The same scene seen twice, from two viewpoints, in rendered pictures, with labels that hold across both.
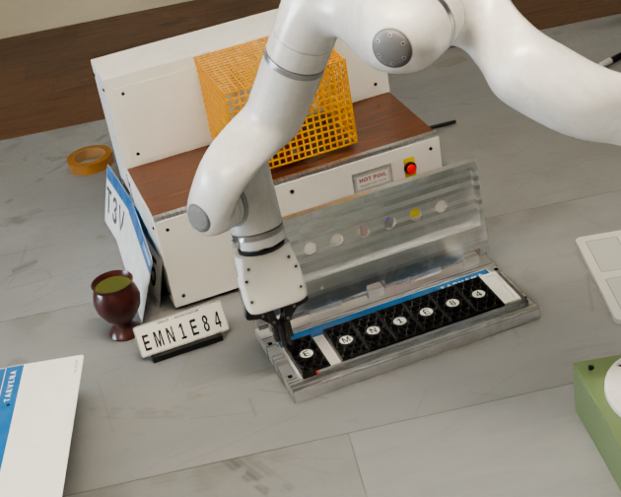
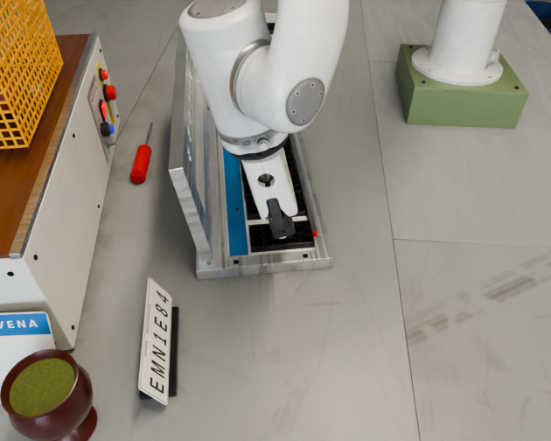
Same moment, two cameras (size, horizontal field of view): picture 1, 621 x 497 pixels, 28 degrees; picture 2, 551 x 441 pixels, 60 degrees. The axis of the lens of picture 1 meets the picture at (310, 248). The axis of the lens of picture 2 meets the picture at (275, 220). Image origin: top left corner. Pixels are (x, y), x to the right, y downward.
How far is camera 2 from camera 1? 1.81 m
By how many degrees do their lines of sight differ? 64
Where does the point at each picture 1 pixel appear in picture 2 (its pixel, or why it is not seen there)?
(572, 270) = not seen: hidden behind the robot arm
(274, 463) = (424, 300)
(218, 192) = (340, 33)
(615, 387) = (454, 76)
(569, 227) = not seen: hidden behind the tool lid
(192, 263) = (62, 282)
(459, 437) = (420, 178)
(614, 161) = (125, 45)
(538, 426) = (419, 142)
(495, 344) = (311, 138)
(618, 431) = (495, 89)
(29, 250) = not seen: outside the picture
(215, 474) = (429, 356)
